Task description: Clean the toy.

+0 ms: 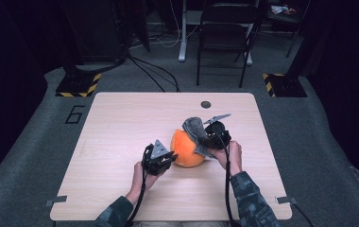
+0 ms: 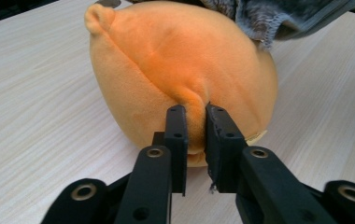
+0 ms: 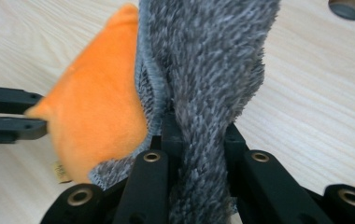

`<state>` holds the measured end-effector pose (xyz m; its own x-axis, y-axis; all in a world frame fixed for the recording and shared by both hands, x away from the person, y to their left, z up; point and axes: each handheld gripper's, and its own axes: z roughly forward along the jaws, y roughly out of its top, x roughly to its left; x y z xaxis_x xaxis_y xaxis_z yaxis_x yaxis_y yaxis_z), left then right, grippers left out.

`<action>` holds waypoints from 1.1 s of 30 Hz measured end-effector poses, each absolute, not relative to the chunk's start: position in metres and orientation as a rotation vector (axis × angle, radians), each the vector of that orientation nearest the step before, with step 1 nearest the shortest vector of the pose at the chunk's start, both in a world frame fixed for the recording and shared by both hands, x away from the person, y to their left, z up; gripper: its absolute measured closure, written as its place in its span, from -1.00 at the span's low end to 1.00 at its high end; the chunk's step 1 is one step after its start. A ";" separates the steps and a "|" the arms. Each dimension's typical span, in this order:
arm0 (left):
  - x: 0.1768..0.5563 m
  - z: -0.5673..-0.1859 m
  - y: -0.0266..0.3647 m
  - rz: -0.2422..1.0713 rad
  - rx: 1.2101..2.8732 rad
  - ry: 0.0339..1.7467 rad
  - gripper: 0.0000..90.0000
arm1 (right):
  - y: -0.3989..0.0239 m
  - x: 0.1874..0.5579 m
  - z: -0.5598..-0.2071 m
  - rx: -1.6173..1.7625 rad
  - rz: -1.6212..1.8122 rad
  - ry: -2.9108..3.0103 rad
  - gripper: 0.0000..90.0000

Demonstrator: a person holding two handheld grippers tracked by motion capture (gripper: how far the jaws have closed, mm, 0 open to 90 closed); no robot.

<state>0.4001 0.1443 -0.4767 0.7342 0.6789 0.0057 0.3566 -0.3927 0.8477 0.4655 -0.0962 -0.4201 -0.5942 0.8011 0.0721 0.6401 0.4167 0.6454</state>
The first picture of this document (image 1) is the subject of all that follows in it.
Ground thin black floor cable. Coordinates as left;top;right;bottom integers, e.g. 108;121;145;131
292;202;315;227

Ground black equipment cabinet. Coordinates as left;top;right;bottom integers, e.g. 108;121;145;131
59;0;128;64

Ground black striped stand base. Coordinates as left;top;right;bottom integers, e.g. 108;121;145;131
55;72;102;98
261;73;308;98

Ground black folding chair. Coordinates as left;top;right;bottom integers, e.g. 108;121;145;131
196;2;261;89

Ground person's right hand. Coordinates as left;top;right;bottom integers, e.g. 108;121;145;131
214;140;244;178

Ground orange plush toy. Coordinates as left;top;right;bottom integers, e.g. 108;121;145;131
169;128;208;168

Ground white desk leg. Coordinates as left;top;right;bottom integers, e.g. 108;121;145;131
178;0;189;62

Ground white floor cables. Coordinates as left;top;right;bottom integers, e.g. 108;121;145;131
129;0;200;50

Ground colourful items on dark table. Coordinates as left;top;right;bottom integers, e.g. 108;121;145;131
270;4;297;16

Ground black tape floor marking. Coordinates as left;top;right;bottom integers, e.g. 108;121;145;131
64;105;86;125

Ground left hand-held gripper cable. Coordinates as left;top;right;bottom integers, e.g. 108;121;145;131
124;152;149;227

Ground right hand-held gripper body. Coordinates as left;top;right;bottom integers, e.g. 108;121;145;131
200;113;232;151

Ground grey fluffy cloth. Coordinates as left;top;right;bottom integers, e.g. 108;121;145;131
181;116;218;160

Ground right hand-held gripper cable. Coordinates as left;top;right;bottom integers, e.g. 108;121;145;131
222;131;242;227

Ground hand-held gripper cable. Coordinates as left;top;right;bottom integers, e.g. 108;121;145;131
124;152;149;227
222;131;242;227

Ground grey tape strip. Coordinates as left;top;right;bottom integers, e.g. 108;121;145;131
43;195;69;208
275;196;299;205

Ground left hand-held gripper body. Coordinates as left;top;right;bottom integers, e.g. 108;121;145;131
141;139;178;177

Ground person's left hand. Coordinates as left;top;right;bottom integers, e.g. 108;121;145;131
132;161;166;198

